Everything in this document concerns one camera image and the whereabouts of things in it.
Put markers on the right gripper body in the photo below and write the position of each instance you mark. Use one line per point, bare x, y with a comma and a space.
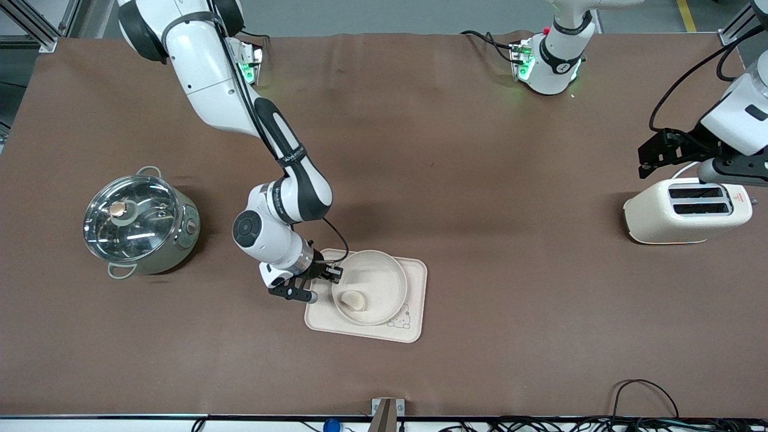
317, 270

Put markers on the white steamed bun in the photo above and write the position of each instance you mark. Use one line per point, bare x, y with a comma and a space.
353, 300

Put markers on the white round plate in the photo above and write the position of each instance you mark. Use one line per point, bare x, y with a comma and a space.
378, 282

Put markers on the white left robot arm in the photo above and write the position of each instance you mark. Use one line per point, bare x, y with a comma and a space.
558, 60

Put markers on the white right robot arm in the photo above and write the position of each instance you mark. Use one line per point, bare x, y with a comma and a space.
210, 78

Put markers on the white rectangular Rabbit print tray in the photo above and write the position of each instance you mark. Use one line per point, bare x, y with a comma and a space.
414, 288

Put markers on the cream two-slot toaster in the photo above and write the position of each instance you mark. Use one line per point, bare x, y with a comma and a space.
672, 225

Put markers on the silver electric cooking pot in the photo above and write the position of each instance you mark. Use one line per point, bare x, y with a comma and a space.
180, 246

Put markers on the glass pot lid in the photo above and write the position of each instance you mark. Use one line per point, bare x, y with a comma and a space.
144, 234

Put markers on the brown table cover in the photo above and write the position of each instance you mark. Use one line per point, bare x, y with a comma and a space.
480, 240

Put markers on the blue round knob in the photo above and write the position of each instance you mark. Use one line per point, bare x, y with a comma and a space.
331, 425

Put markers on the aluminium frame profile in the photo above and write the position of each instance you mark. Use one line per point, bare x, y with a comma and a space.
36, 30
735, 27

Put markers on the grey metal edge bracket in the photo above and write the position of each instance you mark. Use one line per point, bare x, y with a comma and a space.
387, 420

